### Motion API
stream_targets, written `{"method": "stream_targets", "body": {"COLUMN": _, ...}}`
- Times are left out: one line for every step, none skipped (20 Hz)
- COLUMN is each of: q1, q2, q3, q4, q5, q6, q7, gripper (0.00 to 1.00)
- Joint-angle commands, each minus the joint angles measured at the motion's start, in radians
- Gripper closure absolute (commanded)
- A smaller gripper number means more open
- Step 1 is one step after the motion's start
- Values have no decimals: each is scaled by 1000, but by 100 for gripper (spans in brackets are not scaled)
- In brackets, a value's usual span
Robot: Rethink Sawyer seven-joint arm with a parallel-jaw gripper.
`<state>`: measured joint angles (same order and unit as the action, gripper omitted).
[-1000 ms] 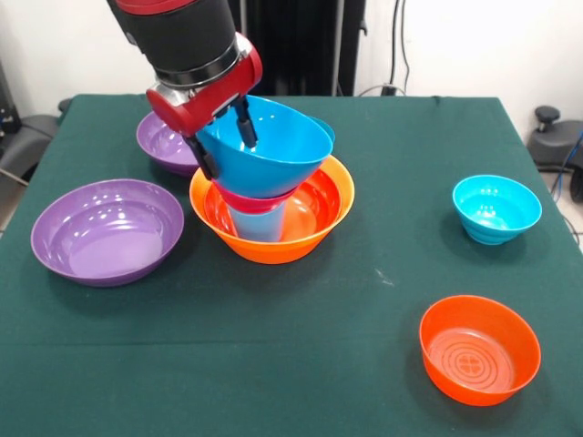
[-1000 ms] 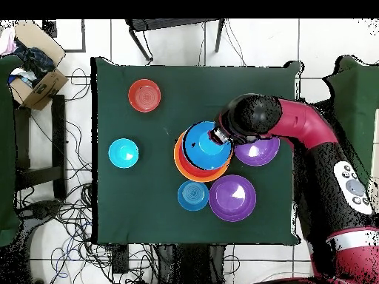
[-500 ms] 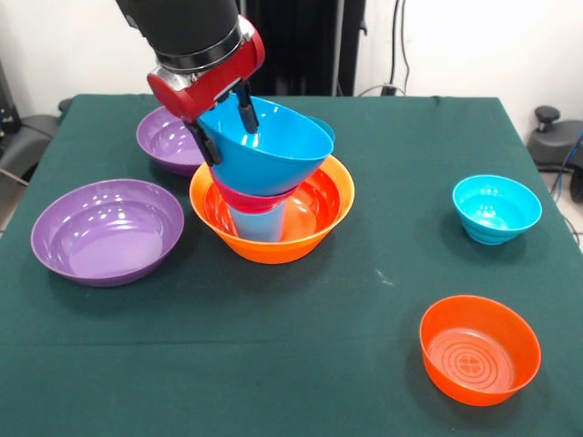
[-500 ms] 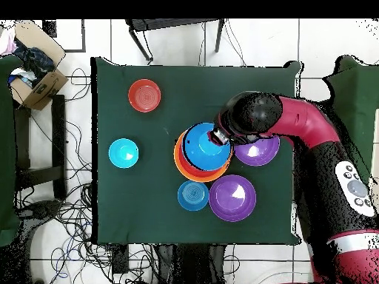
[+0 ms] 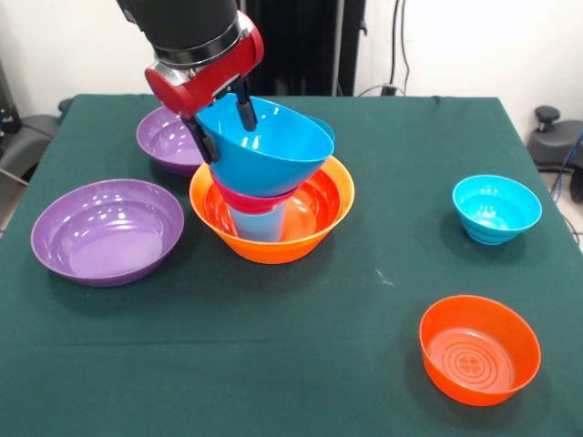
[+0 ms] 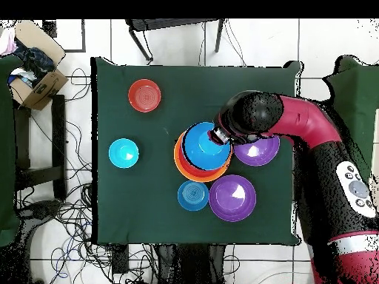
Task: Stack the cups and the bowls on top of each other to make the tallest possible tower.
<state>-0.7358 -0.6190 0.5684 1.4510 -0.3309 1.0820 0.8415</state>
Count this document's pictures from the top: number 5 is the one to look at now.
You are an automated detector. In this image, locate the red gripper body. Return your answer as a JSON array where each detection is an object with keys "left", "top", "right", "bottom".
[{"left": 144, "top": 11, "right": 265, "bottom": 119}]

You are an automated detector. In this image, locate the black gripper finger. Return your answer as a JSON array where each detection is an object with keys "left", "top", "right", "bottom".
[
  {"left": 181, "top": 116, "right": 221, "bottom": 165},
  {"left": 231, "top": 77, "right": 259, "bottom": 133}
]

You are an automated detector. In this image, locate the purple bowl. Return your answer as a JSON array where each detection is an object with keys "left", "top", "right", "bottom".
[
  {"left": 136, "top": 105, "right": 206, "bottom": 178},
  {"left": 30, "top": 178, "right": 186, "bottom": 288}
]

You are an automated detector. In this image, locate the large blue bowl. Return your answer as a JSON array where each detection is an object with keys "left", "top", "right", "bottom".
[{"left": 194, "top": 93, "right": 336, "bottom": 199}]

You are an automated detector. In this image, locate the magenta bowl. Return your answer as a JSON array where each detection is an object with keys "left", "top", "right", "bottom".
[{"left": 210, "top": 166, "right": 297, "bottom": 215}]

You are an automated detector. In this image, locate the blue bowl with ring pattern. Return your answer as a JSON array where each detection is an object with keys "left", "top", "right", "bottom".
[{"left": 309, "top": 116, "right": 337, "bottom": 143}]

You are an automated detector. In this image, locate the blue cup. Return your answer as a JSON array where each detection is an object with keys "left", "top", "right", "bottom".
[{"left": 230, "top": 202, "right": 288, "bottom": 242}]

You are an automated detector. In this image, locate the glossy red bowl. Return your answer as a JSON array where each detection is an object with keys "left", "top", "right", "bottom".
[{"left": 203, "top": 168, "right": 343, "bottom": 244}]

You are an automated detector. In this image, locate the orange bowl with ring pattern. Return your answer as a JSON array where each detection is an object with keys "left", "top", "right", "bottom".
[{"left": 418, "top": 294, "right": 542, "bottom": 407}]

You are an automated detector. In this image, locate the large orange bowl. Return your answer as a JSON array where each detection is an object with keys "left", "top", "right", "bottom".
[{"left": 189, "top": 155, "right": 356, "bottom": 265}]

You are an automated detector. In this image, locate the cyan ribbed bowl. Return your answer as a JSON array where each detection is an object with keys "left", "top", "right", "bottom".
[{"left": 452, "top": 174, "right": 543, "bottom": 247}]

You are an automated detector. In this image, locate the dark green tablecloth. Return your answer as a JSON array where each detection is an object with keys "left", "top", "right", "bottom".
[{"left": 0, "top": 93, "right": 583, "bottom": 437}]

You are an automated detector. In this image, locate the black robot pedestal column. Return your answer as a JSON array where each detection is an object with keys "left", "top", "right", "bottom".
[{"left": 234, "top": 0, "right": 368, "bottom": 97}]

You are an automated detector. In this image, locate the black wall cable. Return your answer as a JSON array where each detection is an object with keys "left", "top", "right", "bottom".
[{"left": 357, "top": 0, "right": 411, "bottom": 97}]

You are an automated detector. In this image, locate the dark grey pedestal foot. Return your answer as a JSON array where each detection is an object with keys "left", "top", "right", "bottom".
[
  {"left": 0, "top": 97, "right": 74, "bottom": 183},
  {"left": 527, "top": 105, "right": 583, "bottom": 168}
]

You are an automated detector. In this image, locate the blue cable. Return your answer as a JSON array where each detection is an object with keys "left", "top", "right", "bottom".
[{"left": 550, "top": 131, "right": 583, "bottom": 201}]

